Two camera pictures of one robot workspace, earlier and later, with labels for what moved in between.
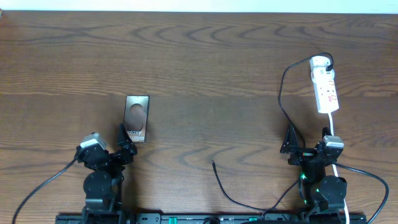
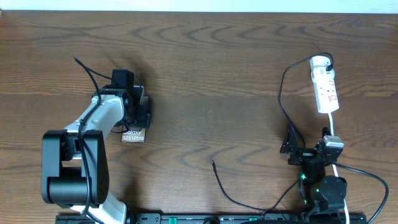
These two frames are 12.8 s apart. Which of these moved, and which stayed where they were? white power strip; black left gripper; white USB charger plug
Moved: black left gripper
Stayed: white power strip; white USB charger plug
